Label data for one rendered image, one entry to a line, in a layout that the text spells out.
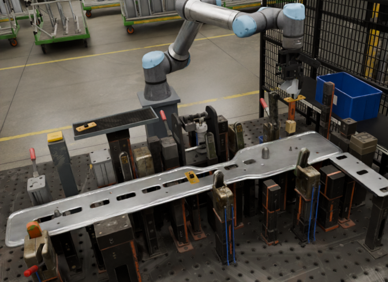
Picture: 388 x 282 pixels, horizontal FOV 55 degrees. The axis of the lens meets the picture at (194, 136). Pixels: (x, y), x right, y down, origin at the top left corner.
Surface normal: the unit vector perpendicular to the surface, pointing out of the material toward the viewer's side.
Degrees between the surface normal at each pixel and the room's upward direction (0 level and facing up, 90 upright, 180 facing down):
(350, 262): 0
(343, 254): 0
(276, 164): 0
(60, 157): 90
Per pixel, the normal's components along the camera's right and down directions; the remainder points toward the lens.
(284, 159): -0.07, -0.87
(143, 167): 0.35, 0.44
